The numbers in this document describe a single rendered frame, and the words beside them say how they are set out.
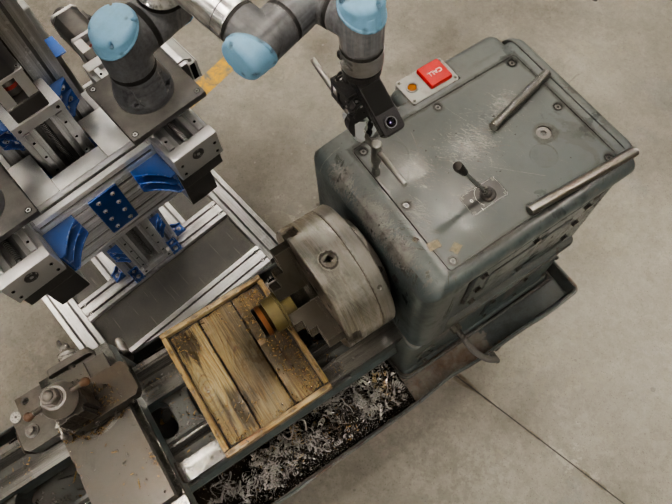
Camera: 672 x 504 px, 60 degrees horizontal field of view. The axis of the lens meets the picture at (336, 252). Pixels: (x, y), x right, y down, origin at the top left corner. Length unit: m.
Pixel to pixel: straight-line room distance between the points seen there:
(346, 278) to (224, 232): 1.28
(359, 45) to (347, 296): 0.51
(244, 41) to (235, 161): 1.93
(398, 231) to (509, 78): 0.47
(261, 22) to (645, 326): 2.13
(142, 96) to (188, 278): 1.02
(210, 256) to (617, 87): 2.11
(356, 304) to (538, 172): 0.48
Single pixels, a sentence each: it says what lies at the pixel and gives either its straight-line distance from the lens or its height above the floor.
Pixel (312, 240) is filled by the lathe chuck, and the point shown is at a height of 1.23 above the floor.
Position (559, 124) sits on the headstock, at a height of 1.25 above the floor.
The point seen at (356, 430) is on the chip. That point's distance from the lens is 1.77.
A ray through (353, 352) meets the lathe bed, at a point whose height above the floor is 0.86.
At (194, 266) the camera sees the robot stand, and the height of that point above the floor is 0.21.
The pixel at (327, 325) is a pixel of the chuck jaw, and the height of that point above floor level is 1.12.
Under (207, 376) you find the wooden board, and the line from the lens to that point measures 1.55.
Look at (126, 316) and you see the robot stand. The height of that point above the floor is 0.21.
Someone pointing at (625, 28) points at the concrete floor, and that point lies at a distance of 3.53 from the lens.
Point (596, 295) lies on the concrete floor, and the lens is 2.68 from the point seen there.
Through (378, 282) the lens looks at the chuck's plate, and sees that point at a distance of 1.23.
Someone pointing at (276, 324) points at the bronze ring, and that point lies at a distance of 1.31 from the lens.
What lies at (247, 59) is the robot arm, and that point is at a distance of 0.93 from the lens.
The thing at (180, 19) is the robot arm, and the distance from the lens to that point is 1.51.
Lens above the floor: 2.35
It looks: 67 degrees down
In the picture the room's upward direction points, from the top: 5 degrees counter-clockwise
